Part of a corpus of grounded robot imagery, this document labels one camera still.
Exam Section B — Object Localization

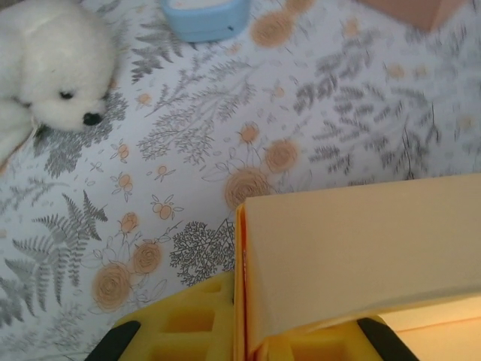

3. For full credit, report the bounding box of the white plush seal toy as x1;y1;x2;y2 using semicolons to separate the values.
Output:
0;0;117;166

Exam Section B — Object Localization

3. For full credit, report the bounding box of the yellow paper box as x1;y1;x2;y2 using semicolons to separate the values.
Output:
232;173;481;361

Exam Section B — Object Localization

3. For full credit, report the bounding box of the floral patterned table cover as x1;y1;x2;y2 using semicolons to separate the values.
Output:
0;0;481;361

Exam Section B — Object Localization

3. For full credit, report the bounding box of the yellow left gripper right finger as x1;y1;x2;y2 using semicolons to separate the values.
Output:
258;317;418;361

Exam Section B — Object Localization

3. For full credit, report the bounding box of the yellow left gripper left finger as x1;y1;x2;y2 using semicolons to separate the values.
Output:
84;272;237;361

